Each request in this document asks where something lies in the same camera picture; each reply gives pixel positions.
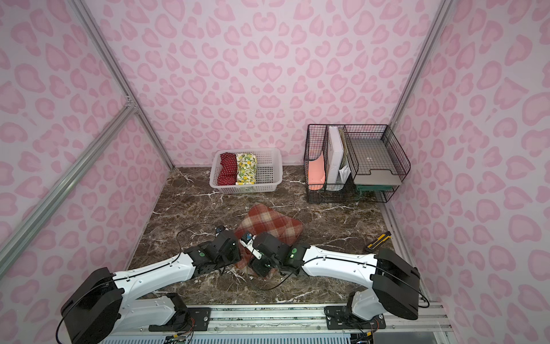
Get red plaid skirt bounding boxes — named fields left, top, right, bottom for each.
left=235, top=204, right=304, bottom=247

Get red polka dot skirt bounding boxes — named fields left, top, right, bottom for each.
left=217, top=152, right=238, bottom=186

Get lemon print skirt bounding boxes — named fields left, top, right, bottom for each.
left=236, top=153, right=257, bottom=185

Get white plastic basket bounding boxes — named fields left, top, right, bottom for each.
left=210, top=148, right=282, bottom=194

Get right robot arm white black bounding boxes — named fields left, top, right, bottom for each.
left=240, top=232, right=423, bottom=320

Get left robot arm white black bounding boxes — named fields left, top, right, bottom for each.
left=60, top=226, right=241, bottom=343

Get pink folder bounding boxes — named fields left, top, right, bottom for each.
left=307, top=153, right=326, bottom=191

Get white envelope papers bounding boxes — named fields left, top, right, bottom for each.
left=339, top=165, right=351, bottom=184

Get yellow black utility knife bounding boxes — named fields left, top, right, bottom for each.
left=364, top=231, right=392, bottom=254

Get green book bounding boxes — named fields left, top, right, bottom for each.
left=356, top=185, right=394, bottom=193

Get white binder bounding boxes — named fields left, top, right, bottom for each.
left=326, top=126, right=345, bottom=191

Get grey laptop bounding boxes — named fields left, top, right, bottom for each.
left=346, top=137, right=402, bottom=186

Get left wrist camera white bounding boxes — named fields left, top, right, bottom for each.
left=215, top=225, right=227, bottom=236

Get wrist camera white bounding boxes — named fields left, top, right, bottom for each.
left=215, top=225, right=227, bottom=236
left=239, top=232, right=263, bottom=260

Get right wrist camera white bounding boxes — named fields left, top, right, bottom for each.
left=239, top=232, right=263, bottom=260

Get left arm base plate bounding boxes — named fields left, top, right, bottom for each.
left=148, top=308, right=212, bottom=333

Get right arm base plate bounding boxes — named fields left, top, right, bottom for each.
left=324, top=305, right=386, bottom=333

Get black wire desk organizer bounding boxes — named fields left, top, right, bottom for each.
left=304, top=124, right=411, bottom=204

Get aluminium front rail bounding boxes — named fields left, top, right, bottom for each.
left=101, top=303, right=457, bottom=343

